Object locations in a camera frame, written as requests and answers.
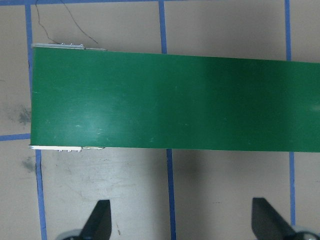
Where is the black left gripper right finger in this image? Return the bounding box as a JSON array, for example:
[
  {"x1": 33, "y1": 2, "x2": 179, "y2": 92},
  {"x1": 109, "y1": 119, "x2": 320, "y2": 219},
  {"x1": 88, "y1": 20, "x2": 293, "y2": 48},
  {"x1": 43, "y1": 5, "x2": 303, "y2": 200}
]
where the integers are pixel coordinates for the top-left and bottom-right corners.
[{"x1": 251, "y1": 197, "x2": 296, "y2": 240}]

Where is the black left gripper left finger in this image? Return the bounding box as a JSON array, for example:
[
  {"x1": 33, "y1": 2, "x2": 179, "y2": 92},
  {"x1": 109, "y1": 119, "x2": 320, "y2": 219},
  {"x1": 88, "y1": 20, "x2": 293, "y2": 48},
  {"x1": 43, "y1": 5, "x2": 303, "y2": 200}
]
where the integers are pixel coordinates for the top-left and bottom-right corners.
[{"x1": 79, "y1": 200, "x2": 112, "y2": 240}]

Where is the green conveyor belt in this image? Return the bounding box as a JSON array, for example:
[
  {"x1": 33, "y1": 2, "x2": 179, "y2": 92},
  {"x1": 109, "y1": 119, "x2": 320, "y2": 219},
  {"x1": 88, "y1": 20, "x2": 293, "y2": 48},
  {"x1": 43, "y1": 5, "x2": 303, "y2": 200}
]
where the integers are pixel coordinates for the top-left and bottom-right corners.
[{"x1": 30, "y1": 44, "x2": 320, "y2": 152}]

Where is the thin conveyor power wire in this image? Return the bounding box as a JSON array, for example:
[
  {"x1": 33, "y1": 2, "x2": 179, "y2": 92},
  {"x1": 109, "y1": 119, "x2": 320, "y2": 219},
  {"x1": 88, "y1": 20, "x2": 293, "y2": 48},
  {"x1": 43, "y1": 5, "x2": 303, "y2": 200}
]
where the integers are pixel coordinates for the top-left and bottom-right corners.
[{"x1": 34, "y1": 0, "x2": 99, "y2": 45}]

